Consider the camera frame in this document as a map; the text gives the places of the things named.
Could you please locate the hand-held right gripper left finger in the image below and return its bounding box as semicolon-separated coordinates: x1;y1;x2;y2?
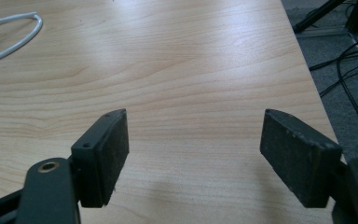
70;107;131;208

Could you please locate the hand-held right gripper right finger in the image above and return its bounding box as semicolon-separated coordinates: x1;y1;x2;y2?
259;108;343;209

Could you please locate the white wire display rack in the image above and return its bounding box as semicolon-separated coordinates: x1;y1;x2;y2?
0;11;44;68

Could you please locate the black floor cable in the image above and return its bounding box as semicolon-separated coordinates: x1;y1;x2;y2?
336;36;358;162
309;45;358;72

